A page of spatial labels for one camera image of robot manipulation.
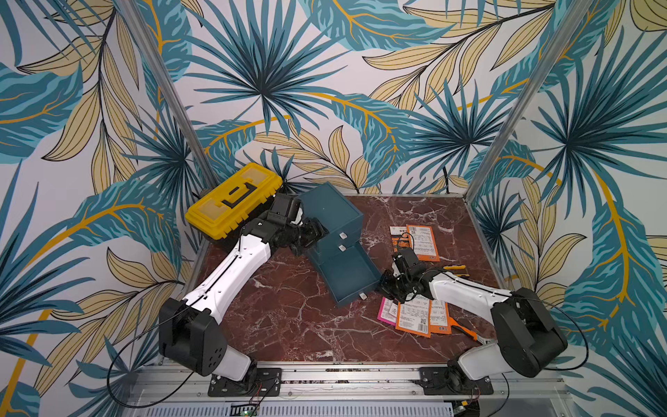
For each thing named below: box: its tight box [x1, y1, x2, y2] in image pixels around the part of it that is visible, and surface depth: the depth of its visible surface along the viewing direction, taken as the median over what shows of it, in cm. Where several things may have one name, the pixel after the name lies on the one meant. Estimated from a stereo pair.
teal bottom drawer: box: [318, 243, 383, 308], surface depth 96 cm
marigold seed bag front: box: [389, 225, 411, 253], surface depth 109 cm
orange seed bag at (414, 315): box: [396, 293, 434, 338], surface depth 86 cm
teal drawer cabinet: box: [297, 181, 382, 292], surface depth 92 cm
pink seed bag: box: [376, 296, 399, 326], surface depth 88 cm
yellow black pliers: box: [442, 264, 471, 278], surface depth 99 cm
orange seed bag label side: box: [430, 298, 452, 335], surface depth 86 cm
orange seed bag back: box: [406, 224, 441, 262], surface depth 106 cm
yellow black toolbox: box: [184, 162, 283, 240], surface depth 97 cm
